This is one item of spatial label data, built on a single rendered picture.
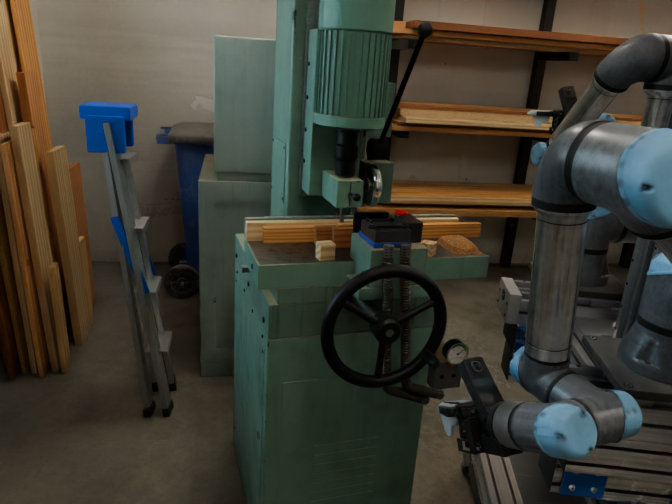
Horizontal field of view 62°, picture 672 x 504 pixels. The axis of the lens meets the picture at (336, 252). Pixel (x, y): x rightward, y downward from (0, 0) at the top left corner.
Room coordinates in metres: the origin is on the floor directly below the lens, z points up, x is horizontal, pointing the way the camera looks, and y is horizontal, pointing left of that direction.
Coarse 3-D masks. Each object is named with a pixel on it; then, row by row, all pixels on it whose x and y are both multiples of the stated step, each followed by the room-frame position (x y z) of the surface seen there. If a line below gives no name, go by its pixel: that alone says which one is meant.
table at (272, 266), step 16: (432, 240) 1.48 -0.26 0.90; (256, 256) 1.24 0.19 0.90; (272, 256) 1.25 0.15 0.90; (288, 256) 1.26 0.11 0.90; (304, 256) 1.27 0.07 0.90; (336, 256) 1.29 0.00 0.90; (432, 256) 1.34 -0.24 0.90; (448, 256) 1.35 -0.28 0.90; (464, 256) 1.36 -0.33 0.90; (480, 256) 1.37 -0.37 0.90; (256, 272) 1.21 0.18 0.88; (272, 272) 1.20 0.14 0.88; (288, 272) 1.21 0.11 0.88; (304, 272) 1.22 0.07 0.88; (320, 272) 1.23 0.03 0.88; (336, 272) 1.25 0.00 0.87; (352, 272) 1.26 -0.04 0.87; (432, 272) 1.33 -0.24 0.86; (448, 272) 1.34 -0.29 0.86; (464, 272) 1.35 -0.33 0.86; (480, 272) 1.37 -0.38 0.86; (272, 288) 1.20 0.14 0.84; (368, 288) 1.17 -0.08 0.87; (416, 288) 1.21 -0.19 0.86
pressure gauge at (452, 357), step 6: (450, 342) 1.30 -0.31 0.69; (456, 342) 1.29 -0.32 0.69; (462, 342) 1.30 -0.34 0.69; (444, 348) 1.30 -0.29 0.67; (450, 348) 1.28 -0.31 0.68; (456, 348) 1.29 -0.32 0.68; (462, 348) 1.29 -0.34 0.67; (444, 354) 1.29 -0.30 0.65; (450, 354) 1.28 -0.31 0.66; (456, 354) 1.29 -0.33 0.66; (462, 354) 1.29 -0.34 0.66; (450, 360) 1.28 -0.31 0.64; (456, 360) 1.29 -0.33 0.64; (450, 366) 1.31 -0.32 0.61
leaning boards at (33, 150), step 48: (0, 0) 2.51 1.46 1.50; (0, 48) 2.42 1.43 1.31; (0, 96) 2.40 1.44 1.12; (0, 144) 2.05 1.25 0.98; (48, 144) 2.81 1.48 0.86; (0, 192) 2.15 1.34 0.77; (48, 192) 2.54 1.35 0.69; (0, 240) 2.07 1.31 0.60; (48, 240) 2.24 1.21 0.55; (0, 288) 2.07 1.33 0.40; (48, 288) 2.16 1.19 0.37; (0, 336) 2.02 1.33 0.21; (48, 336) 2.11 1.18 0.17
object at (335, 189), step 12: (324, 180) 1.47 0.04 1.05; (336, 180) 1.37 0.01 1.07; (348, 180) 1.38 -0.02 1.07; (360, 180) 1.39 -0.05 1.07; (324, 192) 1.46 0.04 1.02; (336, 192) 1.37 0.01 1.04; (348, 192) 1.37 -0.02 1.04; (360, 192) 1.38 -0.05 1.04; (336, 204) 1.36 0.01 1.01; (348, 204) 1.37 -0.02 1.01; (360, 204) 1.38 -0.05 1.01
